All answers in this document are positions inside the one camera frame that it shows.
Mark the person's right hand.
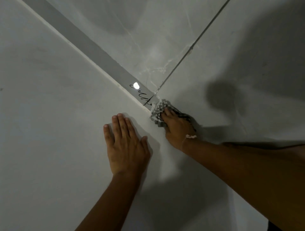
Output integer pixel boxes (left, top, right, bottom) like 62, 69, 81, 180
162, 108, 198, 152

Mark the person's left hand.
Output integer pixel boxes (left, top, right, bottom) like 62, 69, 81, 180
104, 113, 151, 178

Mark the grey checkered cleaning cloth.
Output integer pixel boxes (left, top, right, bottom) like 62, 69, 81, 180
150, 99, 196, 128

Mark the person's right forearm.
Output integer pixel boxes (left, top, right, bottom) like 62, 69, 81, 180
182, 139, 305, 231

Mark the person's left forearm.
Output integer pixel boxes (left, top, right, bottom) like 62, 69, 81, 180
75, 172, 144, 231

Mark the grey baseboard strip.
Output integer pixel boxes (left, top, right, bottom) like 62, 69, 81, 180
22, 0, 159, 110

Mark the white string wrist bracelet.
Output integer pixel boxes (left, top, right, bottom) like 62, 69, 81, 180
181, 134, 197, 148

